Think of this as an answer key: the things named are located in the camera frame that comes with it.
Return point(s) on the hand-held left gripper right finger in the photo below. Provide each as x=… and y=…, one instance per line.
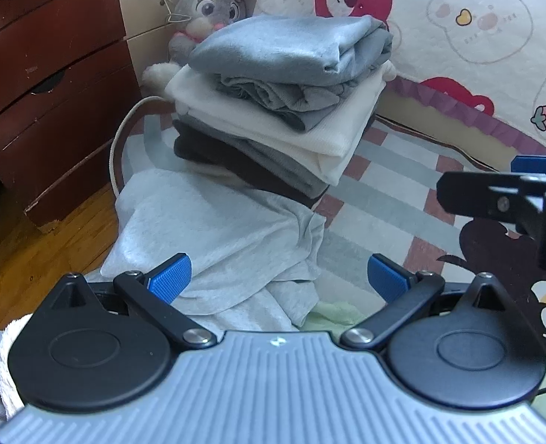
x=386, y=280

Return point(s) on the white fluffy cloth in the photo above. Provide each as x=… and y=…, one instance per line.
x=9, y=402

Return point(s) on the plaid cartoon blanket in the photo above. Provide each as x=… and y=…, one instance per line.
x=393, y=203

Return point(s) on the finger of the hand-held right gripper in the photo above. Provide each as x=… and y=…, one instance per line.
x=485, y=194
x=541, y=164

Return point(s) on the grey plush bunny toy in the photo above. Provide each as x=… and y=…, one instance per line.
x=208, y=7

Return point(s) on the pale green garment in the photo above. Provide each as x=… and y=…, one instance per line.
x=333, y=314

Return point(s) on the light grey garment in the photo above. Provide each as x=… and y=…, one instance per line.
x=208, y=231

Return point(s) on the brown wooden dresser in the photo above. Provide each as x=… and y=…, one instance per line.
x=46, y=78

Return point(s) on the stack of folded clothes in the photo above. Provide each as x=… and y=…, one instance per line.
x=277, y=46

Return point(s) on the bear printed quilt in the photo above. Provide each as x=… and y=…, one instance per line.
x=485, y=78

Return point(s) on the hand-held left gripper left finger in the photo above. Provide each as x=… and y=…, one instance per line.
x=169, y=280

